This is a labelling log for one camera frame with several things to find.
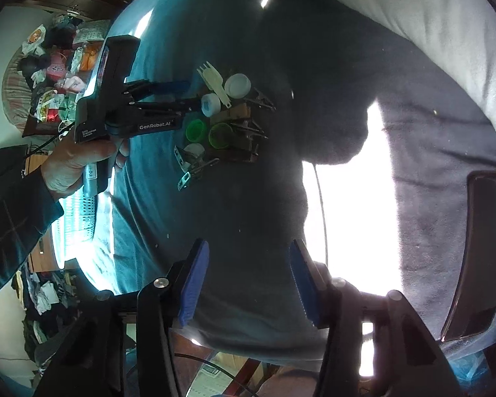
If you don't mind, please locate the person's left forearm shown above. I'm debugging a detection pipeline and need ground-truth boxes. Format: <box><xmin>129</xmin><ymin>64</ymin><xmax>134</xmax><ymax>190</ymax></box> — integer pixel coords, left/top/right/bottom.
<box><xmin>0</xmin><ymin>169</ymin><xmax>65</xmax><ymax>303</ymax></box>

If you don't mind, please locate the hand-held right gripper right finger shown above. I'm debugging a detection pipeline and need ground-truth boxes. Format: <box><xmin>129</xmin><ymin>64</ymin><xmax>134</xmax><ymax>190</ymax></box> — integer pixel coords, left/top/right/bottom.
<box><xmin>288</xmin><ymin>239</ymin><xmax>464</xmax><ymax>397</ymax></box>

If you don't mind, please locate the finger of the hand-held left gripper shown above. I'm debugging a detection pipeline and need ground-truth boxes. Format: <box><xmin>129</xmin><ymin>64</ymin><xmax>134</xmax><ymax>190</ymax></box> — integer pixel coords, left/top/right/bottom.
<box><xmin>126</xmin><ymin>98</ymin><xmax>202</xmax><ymax>117</ymax></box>
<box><xmin>124</xmin><ymin>79</ymin><xmax>191</xmax><ymax>102</ymax></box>

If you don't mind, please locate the white plastic fork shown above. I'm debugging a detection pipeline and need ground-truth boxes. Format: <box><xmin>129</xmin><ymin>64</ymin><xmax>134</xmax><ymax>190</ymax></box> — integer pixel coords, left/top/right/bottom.
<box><xmin>196</xmin><ymin>61</ymin><xmax>232</xmax><ymax>107</ymax></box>

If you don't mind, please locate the black monitor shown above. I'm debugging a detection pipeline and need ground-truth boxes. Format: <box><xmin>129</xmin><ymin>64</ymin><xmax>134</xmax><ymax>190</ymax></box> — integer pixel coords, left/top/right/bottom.
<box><xmin>0</xmin><ymin>145</ymin><xmax>29</xmax><ymax>193</ymax></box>

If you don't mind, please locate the black cable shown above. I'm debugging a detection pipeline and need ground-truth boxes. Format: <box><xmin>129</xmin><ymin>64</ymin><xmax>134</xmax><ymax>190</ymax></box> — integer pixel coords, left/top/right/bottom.
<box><xmin>0</xmin><ymin>122</ymin><xmax>77</xmax><ymax>193</ymax></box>
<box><xmin>174</xmin><ymin>351</ymin><xmax>255</xmax><ymax>397</ymax></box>

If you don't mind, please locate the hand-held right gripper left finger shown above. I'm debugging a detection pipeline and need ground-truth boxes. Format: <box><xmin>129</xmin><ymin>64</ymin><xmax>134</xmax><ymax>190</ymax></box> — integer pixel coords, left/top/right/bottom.
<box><xmin>33</xmin><ymin>239</ymin><xmax>211</xmax><ymax>397</ymax></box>

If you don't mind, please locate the orange bag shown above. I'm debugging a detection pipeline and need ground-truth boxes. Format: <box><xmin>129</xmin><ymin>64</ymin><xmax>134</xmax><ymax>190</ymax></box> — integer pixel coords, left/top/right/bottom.
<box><xmin>79</xmin><ymin>45</ymin><xmax>102</xmax><ymax>71</ymax></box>

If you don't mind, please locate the small white bottle cap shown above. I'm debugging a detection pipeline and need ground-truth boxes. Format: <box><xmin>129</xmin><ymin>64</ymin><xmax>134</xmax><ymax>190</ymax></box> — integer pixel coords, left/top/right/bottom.
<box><xmin>182</xmin><ymin>143</ymin><xmax>206</xmax><ymax>162</ymax></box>

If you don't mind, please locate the wooden clothespin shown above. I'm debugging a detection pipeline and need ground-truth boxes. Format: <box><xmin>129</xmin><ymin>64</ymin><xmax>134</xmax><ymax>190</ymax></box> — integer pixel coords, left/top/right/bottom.
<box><xmin>219</xmin><ymin>103</ymin><xmax>253</xmax><ymax>122</ymax></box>

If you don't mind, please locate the person's left hand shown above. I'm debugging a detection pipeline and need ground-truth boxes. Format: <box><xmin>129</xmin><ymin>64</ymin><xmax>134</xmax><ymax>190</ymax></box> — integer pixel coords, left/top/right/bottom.
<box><xmin>40</xmin><ymin>130</ymin><xmax>131</xmax><ymax>204</ymax></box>

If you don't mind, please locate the pile of dark floor clothes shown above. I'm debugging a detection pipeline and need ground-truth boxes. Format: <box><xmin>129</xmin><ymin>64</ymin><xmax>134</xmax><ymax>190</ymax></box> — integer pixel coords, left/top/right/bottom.
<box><xmin>10</xmin><ymin>269</ymin><xmax>104</xmax><ymax>365</ymax></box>

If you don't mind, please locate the metal clip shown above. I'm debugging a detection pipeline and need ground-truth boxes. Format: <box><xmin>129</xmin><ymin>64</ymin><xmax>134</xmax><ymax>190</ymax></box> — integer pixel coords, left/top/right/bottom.
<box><xmin>248</xmin><ymin>87</ymin><xmax>278</xmax><ymax>112</ymax></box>
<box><xmin>235</xmin><ymin>118</ymin><xmax>269</xmax><ymax>140</ymax></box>
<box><xmin>186</xmin><ymin>157</ymin><xmax>221</xmax><ymax>181</ymax></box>

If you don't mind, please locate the white quilt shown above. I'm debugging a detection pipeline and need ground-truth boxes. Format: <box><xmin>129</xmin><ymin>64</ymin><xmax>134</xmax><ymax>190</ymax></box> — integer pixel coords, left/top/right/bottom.
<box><xmin>143</xmin><ymin>0</ymin><xmax>496</xmax><ymax>183</ymax></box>

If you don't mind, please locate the white bag with bear print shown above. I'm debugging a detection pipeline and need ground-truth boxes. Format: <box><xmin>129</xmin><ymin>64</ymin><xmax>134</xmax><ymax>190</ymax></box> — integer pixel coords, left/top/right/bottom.
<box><xmin>22</xmin><ymin>27</ymin><xmax>49</xmax><ymax>55</ymax></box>

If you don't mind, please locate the black smartphone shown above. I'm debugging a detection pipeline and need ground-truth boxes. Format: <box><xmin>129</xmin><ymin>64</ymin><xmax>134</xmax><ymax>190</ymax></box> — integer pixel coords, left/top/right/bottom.
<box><xmin>440</xmin><ymin>170</ymin><xmax>496</xmax><ymax>342</ymax></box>

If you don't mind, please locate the printed white cushion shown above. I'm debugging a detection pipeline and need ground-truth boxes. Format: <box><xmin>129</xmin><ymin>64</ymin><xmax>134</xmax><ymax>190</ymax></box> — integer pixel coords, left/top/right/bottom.
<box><xmin>72</xmin><ymin>25</ymin><xmax>109</xmax><ymax>45</ymax></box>

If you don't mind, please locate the green bottle cap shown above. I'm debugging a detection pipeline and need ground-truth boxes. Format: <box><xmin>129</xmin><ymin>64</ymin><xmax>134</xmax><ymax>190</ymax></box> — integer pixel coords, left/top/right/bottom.
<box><xmin>185</xmin><ymin>118</ymin><xmax>210</xmax><ymax>144</ymax></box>
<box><xmin>209</xmin><ymin>122</ymin><xmax>235</xmax><ymax>150</ymax></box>

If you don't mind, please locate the wooden dresser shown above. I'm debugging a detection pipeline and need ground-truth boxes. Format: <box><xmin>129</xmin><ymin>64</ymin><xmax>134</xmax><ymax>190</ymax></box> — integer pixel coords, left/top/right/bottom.
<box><xmin>22</xmin><ymin>151</ymin><xmax>61</xmax><ymax>274</ymax></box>

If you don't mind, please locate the thin dark cable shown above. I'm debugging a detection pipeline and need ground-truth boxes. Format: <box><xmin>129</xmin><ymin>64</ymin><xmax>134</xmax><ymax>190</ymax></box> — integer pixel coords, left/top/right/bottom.
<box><xmin>312</xmin><ymin>160</ymin><xmax>330</xmax><ymax>266</ymax></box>

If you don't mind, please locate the light blue plastic bag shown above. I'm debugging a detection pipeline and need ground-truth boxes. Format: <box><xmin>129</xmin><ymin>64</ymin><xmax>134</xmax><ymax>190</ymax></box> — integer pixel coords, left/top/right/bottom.
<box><xmin>446</xmin><ymin>353</ymin><xmax>493</xmax><ymax>397</ymax></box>

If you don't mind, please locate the large white bottle cap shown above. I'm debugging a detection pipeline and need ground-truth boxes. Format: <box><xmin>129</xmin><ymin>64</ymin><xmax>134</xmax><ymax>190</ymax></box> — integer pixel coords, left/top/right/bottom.
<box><xmin>224</xmin><ymin>73</ymin><xmax>251</xmax><ymax>99</ymax></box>

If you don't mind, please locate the white plastic basket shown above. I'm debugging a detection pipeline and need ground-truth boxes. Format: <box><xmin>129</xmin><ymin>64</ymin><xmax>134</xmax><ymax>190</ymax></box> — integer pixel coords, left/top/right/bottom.
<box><xmin>50</xmin><ymin>192</ymin><xmax>116</xmax><ymax>271</ymax></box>

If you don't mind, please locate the white and blue bottle cap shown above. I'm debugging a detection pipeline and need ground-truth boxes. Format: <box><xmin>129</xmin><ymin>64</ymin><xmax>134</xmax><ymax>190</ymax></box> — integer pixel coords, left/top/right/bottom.
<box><xmin>200</xmin><ymin>93</ymin><xmax>223</xmax><ymax>117</ymax></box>

